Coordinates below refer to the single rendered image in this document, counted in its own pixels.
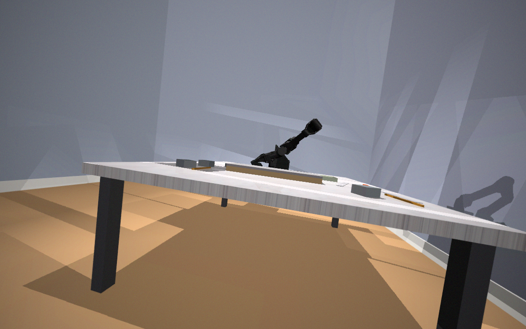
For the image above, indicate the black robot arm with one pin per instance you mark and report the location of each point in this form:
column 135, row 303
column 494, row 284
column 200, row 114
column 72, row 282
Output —
column 311, row 128

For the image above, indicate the white rectangular floor panel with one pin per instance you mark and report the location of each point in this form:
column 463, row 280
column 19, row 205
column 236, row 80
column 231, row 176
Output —
column 274, row 172

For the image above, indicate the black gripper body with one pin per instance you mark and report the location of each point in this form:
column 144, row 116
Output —
column 269, row 156

